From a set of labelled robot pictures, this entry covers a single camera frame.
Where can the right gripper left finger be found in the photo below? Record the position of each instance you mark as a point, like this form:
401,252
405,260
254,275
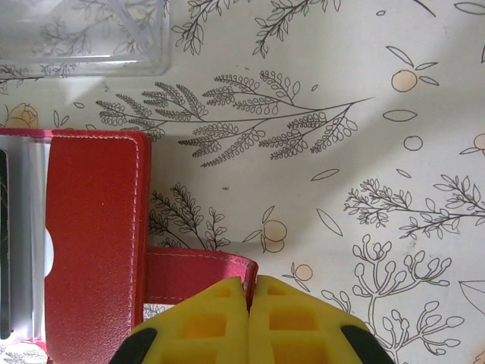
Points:
189,333

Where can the clear acrylic card stand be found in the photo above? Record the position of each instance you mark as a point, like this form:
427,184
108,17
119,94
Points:
144,64

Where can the red leather card holder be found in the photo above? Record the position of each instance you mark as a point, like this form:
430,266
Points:
91,227

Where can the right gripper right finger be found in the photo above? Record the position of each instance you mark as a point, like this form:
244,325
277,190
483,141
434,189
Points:
303,333

